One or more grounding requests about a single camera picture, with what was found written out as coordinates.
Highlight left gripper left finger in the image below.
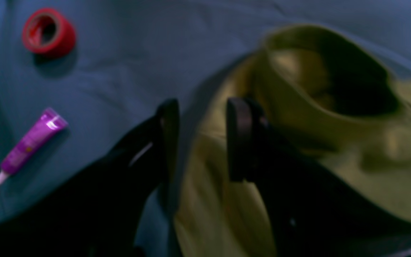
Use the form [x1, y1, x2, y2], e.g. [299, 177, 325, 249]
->
[0, 98, 180, 257]

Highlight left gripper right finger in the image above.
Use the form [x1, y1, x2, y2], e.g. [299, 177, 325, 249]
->
[226, 98, 411, 257]

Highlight olive green t-shirt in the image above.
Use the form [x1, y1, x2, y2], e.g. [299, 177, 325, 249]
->
[173, 25, 411, 257]

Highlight pink glue tube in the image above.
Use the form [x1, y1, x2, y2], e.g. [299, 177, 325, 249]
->
[0, 109, 68, 185]

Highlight blue table cloth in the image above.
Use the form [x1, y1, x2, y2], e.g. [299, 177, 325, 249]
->
[0, 0, 411, 257]

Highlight red tape roll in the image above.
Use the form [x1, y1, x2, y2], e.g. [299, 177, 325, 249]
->
[22, 8, 76, 60]

